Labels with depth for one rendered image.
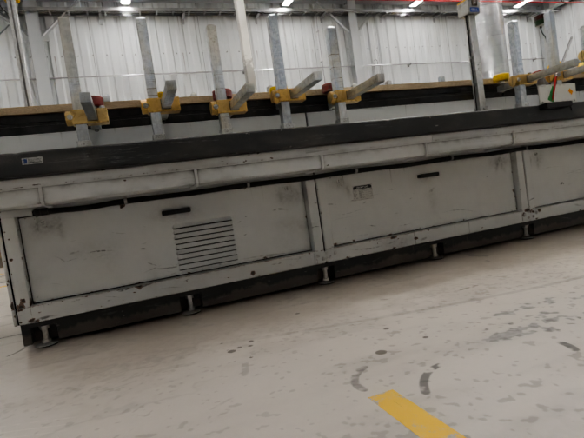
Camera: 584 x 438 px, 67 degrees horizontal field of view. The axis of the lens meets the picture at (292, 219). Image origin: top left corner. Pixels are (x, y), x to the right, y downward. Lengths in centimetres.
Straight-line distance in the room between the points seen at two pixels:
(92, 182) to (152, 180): 20
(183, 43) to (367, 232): 773
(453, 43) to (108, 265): 1108
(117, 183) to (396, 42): 1004
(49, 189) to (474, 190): 202
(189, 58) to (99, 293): 785
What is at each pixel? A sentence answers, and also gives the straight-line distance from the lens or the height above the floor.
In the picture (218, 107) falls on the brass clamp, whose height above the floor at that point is 80.
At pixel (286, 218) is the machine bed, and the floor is 33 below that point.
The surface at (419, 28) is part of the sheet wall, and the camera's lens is 1181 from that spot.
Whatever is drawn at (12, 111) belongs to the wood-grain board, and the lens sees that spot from 196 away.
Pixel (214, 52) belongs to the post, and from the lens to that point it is 181.
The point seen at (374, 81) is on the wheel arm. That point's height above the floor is 81.
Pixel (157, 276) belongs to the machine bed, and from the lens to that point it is 194.
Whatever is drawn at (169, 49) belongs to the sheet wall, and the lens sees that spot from 943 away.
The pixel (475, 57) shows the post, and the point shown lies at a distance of 238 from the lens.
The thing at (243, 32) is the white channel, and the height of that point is 145.
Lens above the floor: 44
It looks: 3 degrees down
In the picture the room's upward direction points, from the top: 8 degrees counter-clockwise
